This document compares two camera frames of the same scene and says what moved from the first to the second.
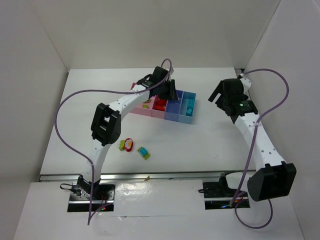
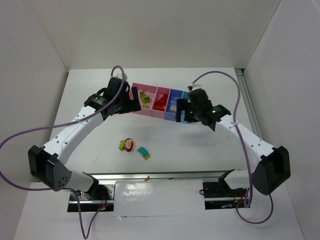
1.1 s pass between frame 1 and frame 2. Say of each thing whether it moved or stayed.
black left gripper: moved
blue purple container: stayed
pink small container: stayed
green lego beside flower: stayed
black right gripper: moved
